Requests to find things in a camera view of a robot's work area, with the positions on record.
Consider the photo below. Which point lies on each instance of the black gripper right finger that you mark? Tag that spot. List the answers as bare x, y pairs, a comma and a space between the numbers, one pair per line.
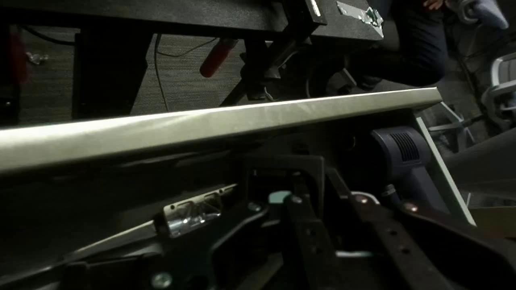
428, 249

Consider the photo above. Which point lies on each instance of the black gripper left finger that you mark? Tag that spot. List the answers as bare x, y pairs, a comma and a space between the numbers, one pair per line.
260, 228

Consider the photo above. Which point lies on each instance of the tool drawer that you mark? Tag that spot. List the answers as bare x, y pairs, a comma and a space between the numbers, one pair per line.
31, 154

